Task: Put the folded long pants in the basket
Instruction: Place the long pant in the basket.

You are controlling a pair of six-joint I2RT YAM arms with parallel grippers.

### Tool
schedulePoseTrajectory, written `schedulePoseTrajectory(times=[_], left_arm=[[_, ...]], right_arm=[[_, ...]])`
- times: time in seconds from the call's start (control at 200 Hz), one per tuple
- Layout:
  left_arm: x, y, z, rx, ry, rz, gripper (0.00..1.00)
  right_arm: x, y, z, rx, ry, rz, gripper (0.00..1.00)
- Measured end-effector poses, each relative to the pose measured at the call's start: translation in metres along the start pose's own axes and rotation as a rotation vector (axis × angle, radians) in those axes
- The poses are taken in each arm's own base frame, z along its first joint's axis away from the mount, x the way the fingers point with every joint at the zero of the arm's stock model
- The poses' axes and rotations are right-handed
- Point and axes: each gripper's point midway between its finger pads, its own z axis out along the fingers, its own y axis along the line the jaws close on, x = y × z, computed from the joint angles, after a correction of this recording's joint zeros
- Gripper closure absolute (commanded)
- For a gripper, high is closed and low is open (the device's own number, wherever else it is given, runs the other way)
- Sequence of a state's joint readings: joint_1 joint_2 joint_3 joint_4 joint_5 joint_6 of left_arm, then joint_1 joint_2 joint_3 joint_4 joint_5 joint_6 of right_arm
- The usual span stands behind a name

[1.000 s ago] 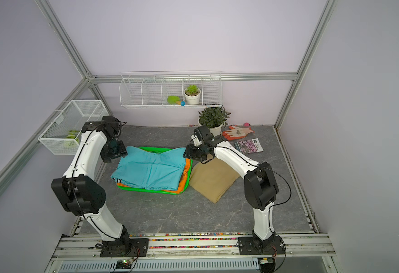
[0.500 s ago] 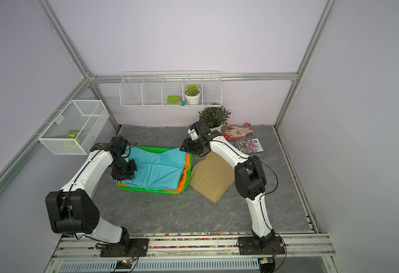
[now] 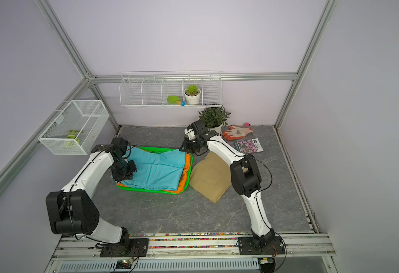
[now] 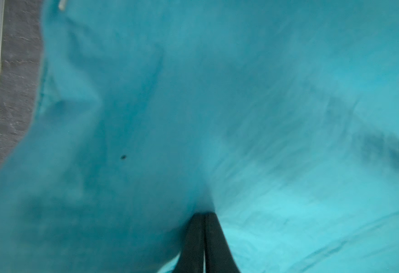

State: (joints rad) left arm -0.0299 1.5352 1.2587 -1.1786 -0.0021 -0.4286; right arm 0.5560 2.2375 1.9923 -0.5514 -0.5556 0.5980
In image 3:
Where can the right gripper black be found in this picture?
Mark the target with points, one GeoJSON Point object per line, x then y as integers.
{"type": "Point", "coordinates": [186, 145]}

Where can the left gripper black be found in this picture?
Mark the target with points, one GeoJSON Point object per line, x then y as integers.
{"type": "Point", "coordinates": [128, 176]}

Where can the green plastic basket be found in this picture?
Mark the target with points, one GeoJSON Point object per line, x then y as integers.
{"type": "Point", "coordinates": [151, 191]}

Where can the teal pants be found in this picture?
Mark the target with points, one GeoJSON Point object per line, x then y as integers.
{"type": "Point", "coordinates": [156, 169]}

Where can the tan pants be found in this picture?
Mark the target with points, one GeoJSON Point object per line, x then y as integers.
{"type": "Point", "coordinates": [211, 177]}

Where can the orange pants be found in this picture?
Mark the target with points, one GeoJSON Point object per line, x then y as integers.
{"type": "Point", "coordinates": [183, 183]}

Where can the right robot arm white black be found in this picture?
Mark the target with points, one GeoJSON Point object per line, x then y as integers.
{"type": "Point", "coordinates": [245, 180]}

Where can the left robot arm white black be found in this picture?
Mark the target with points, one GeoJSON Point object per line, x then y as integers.
{"type": "Point", "coordinates": [71, 210]}

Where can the green item in side basket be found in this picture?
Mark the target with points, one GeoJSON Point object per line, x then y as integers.
{"type": "Point", "coordinates": [72, 139]}

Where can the large potted plant white pot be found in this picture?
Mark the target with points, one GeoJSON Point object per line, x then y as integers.
{"type": "Point", "coordinates": [215, 118]}

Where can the orange white work gloves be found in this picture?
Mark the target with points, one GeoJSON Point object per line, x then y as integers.
{"type": "Point", "coordinates": [236, 133]}

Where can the small potted plant white pot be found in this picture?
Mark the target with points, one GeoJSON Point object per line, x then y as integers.
{"type": "Point", "coordinates": [192, 95]}

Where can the green toy shovel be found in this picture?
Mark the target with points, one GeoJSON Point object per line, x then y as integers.
{"type": "Point", "coordinates": [175, 100]}

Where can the flower seed packet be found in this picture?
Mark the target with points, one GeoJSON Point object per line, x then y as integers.
{"type": "Point", "coordinates": [249, 146]}

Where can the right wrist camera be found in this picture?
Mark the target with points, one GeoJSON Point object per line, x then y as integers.
{"type": "Point", "coordinates": [190, 133]}

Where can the white wire wall shelf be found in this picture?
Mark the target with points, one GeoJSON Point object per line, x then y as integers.
{"type": "Point", "coordinates": [151, 89]}

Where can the white wire side basket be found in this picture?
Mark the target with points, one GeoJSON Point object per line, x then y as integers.
{"type": "Point", "coordinates": [90, 116]}

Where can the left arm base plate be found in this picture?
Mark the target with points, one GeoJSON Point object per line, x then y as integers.
{"type": "Point", "coordinates": [137, 247]}

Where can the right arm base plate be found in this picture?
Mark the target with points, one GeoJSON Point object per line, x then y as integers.
{"type": "Point", "coordinates": [250, 245]}

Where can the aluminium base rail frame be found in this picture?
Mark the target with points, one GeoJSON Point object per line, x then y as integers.
{"type": "Point", "coordinates": [199, 252]}

